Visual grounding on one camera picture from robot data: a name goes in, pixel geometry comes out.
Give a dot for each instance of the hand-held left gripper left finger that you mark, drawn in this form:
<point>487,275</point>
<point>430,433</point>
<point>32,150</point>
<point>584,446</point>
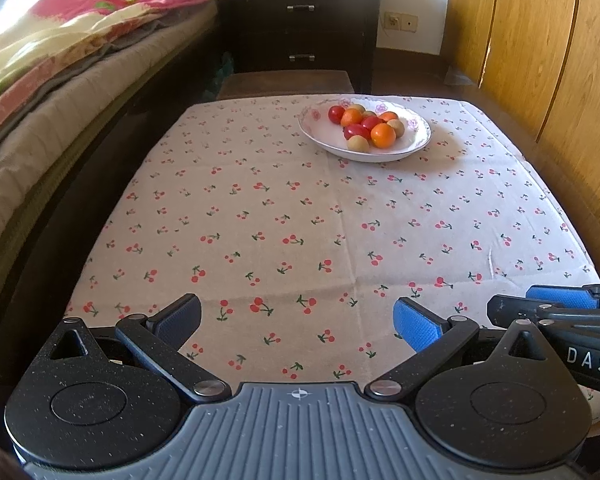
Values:
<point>177,320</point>

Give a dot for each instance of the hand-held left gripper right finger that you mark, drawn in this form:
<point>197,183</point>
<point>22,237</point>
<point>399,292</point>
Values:
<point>417,325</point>

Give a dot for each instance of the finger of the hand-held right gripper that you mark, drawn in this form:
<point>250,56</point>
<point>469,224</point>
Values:
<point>560,295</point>
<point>505,307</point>

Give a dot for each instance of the orange mandarin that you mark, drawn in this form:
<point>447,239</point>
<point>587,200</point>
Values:
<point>383,135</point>
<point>388,116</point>
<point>351,117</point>

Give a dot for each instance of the red cherry tomato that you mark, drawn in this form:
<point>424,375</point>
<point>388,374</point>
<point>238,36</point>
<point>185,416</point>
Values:
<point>370,123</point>
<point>355,132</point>
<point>336,114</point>

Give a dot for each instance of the white floral plate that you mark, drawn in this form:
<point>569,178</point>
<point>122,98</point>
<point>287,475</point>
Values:
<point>325,137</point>

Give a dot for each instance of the cherry print tablecloth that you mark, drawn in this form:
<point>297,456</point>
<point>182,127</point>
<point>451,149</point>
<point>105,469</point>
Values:
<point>305,220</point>

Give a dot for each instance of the clear plastic bag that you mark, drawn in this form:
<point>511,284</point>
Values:
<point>460,76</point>

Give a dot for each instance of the green plastic bag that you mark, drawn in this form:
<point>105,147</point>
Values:
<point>224,75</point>

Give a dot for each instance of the brown stool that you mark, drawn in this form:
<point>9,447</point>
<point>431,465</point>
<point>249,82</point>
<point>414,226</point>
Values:
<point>285,85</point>

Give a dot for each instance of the wooden wardrobe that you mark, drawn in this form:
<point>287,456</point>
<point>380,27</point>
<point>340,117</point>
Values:
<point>530,35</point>

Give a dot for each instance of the dark nightstand drawer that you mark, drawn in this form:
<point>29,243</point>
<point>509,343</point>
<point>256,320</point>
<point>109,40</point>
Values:
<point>265,10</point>
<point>265,55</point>

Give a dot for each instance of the dark wooden nightstand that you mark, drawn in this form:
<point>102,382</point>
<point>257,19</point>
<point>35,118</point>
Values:
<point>260,35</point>

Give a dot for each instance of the floral blanket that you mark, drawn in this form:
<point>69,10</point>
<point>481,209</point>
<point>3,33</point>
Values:
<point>55,35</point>

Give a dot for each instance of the beige wall outlet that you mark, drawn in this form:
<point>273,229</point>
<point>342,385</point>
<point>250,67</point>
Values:
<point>400,21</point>

